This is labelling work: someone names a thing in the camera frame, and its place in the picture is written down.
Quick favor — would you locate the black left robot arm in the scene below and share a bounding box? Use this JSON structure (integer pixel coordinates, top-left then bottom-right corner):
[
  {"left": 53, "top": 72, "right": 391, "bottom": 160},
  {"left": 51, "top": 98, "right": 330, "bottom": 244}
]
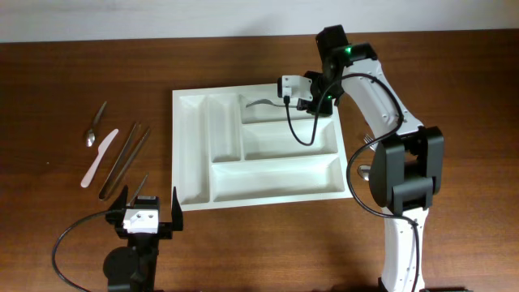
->
[{"left": 103, "top": 187, "right": 183, "bottom": 291}]

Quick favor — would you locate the black camera cable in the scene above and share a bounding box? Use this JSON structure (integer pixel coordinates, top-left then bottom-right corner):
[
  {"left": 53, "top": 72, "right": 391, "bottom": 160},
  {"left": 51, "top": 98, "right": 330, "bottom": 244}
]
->
[
  {"left": 51, "top": 208, "right": 122, "bottom": 292},
  {"left": 283, "top": 72, "right": 421, "bottom": 292}
]

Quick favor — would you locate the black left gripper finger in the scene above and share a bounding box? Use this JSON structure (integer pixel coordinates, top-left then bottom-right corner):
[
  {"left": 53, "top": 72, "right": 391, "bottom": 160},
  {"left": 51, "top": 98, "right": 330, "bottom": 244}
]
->
[
  {"left": 109, "top": 185, "right": 128, "bottom": 210},
  {"left": 171, "top": 187, "right": 183, "bottom": 231}
]

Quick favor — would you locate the black left camera cable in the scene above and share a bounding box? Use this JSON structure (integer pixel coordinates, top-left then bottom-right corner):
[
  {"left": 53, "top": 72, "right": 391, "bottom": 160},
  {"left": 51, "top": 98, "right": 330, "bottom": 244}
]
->
[{"left": 51, "top": 208, "right": 122, "bottom": 292}]

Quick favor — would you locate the small metal rod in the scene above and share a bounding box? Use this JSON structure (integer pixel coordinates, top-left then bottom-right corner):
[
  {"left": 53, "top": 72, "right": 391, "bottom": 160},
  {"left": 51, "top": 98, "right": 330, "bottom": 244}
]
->
[{"left": 127, "top": 173, "right": 149, "bottom": 206}]

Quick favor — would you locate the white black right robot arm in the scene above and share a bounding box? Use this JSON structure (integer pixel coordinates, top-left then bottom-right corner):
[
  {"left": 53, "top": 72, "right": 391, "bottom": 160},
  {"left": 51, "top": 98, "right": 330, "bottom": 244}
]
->
[{"left": 297, "top": 25, "right": 444, "bottom": 291}]

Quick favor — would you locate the black right camera cable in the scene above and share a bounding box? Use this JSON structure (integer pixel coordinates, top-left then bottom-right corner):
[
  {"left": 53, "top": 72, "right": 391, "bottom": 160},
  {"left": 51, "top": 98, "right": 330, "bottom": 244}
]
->
[{"left": 283, "top": 72, "right": 421, "bottom": 292}]

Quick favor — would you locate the white plastic cutlery tray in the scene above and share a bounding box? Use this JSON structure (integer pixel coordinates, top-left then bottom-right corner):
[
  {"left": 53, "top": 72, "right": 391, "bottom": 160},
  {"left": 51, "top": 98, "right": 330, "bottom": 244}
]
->
[{"left": 171, "top": 84, "right": 350, "bottom": 211}]

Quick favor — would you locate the small metal teaspoon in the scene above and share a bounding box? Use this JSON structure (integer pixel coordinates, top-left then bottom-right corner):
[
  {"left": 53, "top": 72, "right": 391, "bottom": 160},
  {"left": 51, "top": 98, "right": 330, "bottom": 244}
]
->
[{"left": 84, "top": 101, "right": 107, "bottom": 148}]

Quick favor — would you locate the metal fork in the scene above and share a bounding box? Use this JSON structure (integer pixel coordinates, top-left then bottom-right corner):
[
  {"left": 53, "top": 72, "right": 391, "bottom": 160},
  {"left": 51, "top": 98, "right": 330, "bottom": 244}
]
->
[
  {"left": 245, "top": 99, "right": 285, "bottom": 108},
  {"left": 363, "top": 134, "right": 378, "bottom": 152}
]

